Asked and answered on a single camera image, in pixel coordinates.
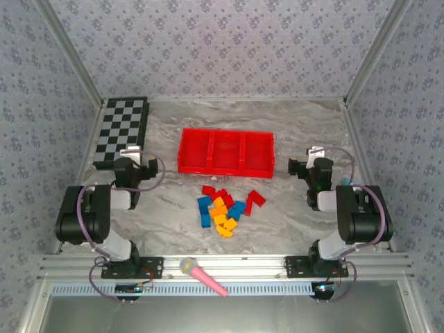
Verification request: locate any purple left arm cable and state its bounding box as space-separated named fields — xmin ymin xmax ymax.
xmin=76 ymin=149 xmax=167 ymax=303

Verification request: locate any aluminium frame post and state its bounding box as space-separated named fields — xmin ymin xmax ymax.
xmin=34 ymin=0 xmax=107 ymax=107
xmin=343 ymin=0 xmax=416 ymax=107

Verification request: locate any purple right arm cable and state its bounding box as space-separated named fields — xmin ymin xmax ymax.
xmin=310 ymin=146 xmax=388 ymax=305

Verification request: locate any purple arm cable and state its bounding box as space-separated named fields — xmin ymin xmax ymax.
xmin=310 ymin=146 xmax=388 ymax=305
xmin=76 ymin=149 xmax=167 ymax=303

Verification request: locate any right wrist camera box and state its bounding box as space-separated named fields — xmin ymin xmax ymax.
xmin=306 ymin=146 xmax=329 ymax=171

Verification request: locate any pink toy microphone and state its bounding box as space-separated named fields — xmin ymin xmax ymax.
xmin=178 ymin=257 xmax=230 ymax=298

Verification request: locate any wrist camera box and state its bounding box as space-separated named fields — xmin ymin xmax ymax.
xmin=119 ymin=145 xmax=143 ymax=164
xmin=306 ymin=146 xmax=329 ymax=171

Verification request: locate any red three-compartment container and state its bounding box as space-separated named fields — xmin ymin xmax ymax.
xmin=176 ymin=127 xmax=277 ymax=180

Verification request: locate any grey slotted cable duct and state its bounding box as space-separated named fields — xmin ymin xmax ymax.
xmin=51 ymin=281 xmax=334 ymax=296

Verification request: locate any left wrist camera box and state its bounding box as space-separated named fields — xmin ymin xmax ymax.
xmin=119 ymin=145 xmax=143 ymax=164

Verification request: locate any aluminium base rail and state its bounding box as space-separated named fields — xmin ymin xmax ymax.
xmin=37 ymin=255 xmax=416 ymax=279

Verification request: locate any black and grey chessboard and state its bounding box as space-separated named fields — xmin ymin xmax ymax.
xmin=93 ymin=96 xmax=151 ymax=171

